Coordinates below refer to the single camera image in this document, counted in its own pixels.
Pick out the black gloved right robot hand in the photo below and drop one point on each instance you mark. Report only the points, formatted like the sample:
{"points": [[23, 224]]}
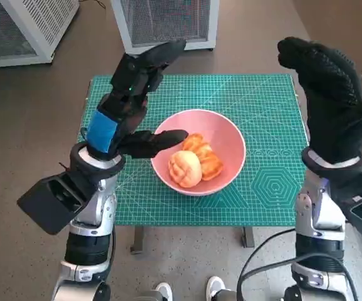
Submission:
{"points": [[334, 109]]}

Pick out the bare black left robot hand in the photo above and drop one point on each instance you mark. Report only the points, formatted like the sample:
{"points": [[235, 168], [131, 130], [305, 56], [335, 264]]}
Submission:
{"points": [[127, 109]]}

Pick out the round toy bread bun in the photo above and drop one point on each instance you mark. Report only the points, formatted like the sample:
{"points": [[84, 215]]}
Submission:
{"points": [[184, 169]]}

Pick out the long toy bread loaf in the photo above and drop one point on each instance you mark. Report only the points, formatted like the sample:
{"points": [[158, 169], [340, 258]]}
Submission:
{"points": [[210, 163]]}

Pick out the pink bowl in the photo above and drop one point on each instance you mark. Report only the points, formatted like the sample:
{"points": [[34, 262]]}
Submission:
{"points": [[225, 141]]}

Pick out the green cutting mat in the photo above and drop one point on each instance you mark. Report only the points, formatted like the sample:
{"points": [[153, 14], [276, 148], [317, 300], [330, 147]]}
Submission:
{"points": [[199, 91]]}

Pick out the small white mesh cabinet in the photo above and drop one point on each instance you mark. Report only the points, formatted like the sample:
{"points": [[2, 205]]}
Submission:
{"points": [[168, 44]]}

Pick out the large white mesh cabinet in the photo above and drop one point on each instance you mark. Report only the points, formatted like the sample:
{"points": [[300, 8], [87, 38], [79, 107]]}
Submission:
{"points": [[43, 25]]}

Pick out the white robot left foot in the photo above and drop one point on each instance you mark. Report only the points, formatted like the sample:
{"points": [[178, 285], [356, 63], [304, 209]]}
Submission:
{"points": [[165, 290]]}

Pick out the white robot foot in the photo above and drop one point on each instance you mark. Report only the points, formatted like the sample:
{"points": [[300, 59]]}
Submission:
{"points": [[165, 290], [215, 285]]}

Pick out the white robot right foot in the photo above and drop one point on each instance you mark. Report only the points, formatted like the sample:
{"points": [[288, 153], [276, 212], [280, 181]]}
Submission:
{"points": [[215, 285]]}

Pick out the grey robot right leg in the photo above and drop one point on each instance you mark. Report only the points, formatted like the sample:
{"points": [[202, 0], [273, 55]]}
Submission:
{"points": [[228, 296]]}

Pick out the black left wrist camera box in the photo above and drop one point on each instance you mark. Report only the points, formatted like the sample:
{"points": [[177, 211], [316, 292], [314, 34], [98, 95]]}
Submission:
{"points": [[49, 203]]}

